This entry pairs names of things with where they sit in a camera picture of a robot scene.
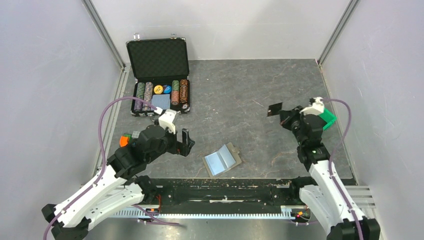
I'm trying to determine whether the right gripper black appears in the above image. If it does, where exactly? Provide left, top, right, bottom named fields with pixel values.
left=279, top=105, right=310, bottom=146

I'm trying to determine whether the olive card holder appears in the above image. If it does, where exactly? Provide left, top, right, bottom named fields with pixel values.
left=202, top=142, right=242, bottom=178

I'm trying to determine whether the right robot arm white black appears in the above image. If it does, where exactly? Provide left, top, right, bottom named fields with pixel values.
left=278, top=106, right=381, bottom=240

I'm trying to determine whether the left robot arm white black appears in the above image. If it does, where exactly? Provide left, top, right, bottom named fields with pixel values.
left=41, top=124, right=195, bottom=240

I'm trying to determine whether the blue playing card deck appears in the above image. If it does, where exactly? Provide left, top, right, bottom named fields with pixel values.
left=151, top=94, right=171, bottom=110

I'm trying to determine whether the green plastic bin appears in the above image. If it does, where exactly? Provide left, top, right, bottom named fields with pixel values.
left=319, top=108, right=337, bottom=131

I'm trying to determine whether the blue dealer button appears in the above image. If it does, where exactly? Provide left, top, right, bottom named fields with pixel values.
left=163, top=85, right=172, bottom=94

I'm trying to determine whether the brown orange chip stack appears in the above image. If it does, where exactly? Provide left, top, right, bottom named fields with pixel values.
left=179, top=79, right=189, bottom=104

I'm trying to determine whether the green orange chip stack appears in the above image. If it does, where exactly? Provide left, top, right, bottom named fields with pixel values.
left=171, top=80, right=180, bottom=106

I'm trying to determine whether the yellow dealer button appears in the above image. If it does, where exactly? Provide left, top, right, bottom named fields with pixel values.
left=153, top=84, right=164, bottom=95

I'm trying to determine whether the purple green chip stack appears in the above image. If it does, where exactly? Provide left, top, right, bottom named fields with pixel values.
left=134, top=82, right=145, bottom=112

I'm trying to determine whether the colourful toy block set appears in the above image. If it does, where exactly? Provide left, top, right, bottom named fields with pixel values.
left=119, top=131, right=141, bottom=148

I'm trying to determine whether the purple brown chip stack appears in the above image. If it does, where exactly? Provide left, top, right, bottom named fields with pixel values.
left=142, top=82, right=153, bottom=111

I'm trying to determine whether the black poker chip case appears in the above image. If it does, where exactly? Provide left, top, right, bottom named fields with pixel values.
left=126, top=37, right=192, bottom=117

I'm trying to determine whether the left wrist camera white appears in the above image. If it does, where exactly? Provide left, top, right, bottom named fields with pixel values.
left=158, top=109, right=177, bottom=135

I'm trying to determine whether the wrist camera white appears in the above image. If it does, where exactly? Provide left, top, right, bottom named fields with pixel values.
left=300, top=97, right=325, bottom=116
left=158, top=109, right=177, bottom=135

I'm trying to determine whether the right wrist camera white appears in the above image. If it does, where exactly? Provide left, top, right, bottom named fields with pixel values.
left=300, top=97, right=325, bottom=116

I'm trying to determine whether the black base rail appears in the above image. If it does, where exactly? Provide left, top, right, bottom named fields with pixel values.
left=142, top=178, right=306, bottom=215

